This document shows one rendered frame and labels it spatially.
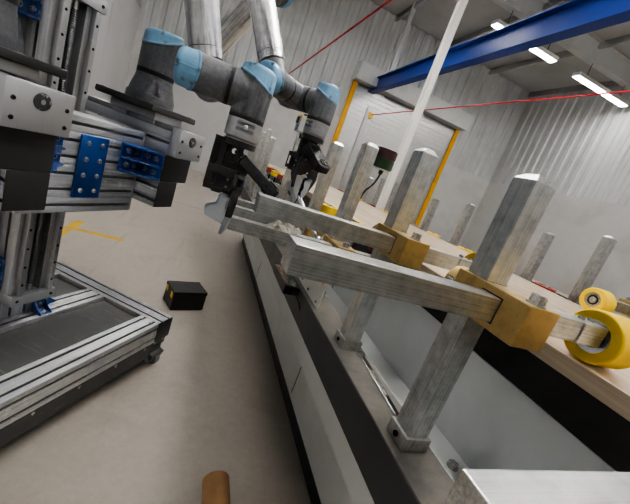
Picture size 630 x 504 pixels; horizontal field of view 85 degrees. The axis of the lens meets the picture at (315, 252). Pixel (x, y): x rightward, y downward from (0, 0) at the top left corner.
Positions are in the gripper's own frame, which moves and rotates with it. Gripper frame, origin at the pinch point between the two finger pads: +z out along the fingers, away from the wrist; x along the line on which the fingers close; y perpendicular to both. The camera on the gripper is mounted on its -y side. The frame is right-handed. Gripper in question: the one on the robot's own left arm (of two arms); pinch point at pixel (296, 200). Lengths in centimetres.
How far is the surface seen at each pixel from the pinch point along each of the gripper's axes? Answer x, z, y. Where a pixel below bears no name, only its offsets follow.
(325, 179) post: -7.7, -9.1, -0.9
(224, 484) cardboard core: 10, 84, -26
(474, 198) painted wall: -943, -86, 449
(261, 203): 36, -4, -42
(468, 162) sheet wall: -876, -172, 476
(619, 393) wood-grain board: 5, 2, -86
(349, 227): 22, -4, -47
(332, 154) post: -7.2, -17.1, -0.7
